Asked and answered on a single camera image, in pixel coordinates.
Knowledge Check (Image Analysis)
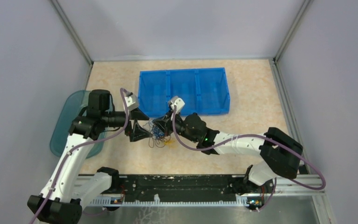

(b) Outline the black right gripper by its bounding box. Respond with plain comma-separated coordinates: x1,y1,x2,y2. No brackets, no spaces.
153,109,199,143

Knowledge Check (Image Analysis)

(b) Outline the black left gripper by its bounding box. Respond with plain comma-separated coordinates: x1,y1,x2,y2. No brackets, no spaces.
102,107,153,141

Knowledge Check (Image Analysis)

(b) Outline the blue wire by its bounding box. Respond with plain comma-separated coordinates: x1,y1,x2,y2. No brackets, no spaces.
148,121,171,140

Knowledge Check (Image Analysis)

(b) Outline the brown wire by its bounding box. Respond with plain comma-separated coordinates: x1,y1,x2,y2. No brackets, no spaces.
147,121,171,149

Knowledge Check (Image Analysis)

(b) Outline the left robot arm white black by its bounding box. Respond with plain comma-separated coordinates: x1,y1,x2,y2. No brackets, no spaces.
27,88,149,224

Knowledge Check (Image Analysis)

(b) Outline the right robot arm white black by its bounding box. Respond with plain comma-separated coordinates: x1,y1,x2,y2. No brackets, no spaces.
152,112,303,192

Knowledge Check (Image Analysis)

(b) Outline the blue plastic divided bin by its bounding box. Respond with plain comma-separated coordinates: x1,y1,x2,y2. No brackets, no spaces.
138,68,231,118

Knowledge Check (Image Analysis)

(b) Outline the teal translucent plastic basin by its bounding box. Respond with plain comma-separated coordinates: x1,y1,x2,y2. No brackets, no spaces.
49,90,91,157

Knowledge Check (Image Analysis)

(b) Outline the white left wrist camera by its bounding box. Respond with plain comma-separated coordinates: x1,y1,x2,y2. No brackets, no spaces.
125,94,139,111

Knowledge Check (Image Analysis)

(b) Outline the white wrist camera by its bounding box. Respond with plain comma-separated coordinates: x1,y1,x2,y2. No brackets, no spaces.
125,94,139,111
168,96,185,113

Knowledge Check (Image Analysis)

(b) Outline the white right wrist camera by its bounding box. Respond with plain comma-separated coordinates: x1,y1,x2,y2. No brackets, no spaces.
168,96,185,113

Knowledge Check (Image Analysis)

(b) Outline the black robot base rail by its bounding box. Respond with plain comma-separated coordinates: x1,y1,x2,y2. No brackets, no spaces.
74,174,325,208

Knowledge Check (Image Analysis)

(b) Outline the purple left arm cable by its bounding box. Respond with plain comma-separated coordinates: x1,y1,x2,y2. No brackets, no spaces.
28,88,131,224

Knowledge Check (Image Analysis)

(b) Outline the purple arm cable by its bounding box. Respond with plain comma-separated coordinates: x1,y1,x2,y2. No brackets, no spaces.
28,88,131,224
171,107,327,213

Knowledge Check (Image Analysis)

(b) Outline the aluminium frame post left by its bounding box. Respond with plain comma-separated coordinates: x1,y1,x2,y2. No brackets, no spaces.
49,0,94,67

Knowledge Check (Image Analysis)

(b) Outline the aluminium frame post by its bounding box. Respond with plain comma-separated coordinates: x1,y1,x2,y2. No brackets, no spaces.
49,0,94,67
274,0,314,64

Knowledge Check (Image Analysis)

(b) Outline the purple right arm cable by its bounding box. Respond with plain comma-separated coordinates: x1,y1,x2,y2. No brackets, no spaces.
171,107,327,213

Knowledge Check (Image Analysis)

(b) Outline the aluminium frame post right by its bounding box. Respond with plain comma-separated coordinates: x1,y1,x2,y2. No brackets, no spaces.
274,0,314,64

